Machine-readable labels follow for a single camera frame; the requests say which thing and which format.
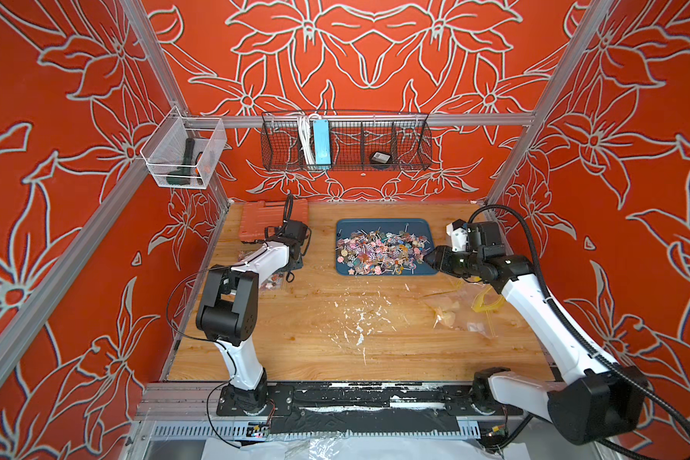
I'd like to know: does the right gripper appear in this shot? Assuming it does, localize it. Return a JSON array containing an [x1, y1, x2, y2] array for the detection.
[[425, 243, 488, 278]]

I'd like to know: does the blue plastic tray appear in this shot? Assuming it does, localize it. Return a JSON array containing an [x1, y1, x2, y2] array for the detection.
[[335, 218, 436, 277]]

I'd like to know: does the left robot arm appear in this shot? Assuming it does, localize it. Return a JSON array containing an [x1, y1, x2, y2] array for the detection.
[[195, 220, 311, 414]]

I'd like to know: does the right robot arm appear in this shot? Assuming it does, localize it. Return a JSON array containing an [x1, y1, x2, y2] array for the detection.
[[424, 220, 648, 445]]

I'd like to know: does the orange tool case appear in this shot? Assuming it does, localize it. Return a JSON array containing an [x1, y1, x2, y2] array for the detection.
[[238, 199, 309, 243]]

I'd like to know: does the light blue power bank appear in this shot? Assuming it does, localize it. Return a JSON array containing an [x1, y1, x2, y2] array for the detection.
[[312, 119, 332, 170]]

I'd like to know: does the green black screwdriver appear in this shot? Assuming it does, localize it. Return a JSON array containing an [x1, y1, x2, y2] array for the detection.
[[167, 137, 195, 186]]

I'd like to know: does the clear acrylic box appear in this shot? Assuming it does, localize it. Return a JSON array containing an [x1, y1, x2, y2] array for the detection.
[[141, 107, 227, 190]]

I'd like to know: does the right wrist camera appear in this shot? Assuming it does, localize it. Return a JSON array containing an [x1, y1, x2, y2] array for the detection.
[[447, 220, 468, 252]]

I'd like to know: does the black wire basket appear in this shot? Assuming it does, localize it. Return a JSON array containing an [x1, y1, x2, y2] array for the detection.
[[261, 110, 434, 173]]

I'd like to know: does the white cable bundle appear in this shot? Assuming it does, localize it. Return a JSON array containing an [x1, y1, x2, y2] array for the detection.
[[296, 114, 315, 168]]

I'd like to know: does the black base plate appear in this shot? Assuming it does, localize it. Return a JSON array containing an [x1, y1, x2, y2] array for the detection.
[[215, 381, 524, 418]]

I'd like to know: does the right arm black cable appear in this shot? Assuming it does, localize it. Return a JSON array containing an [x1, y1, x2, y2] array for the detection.
[[467, 204, 690, 460]]

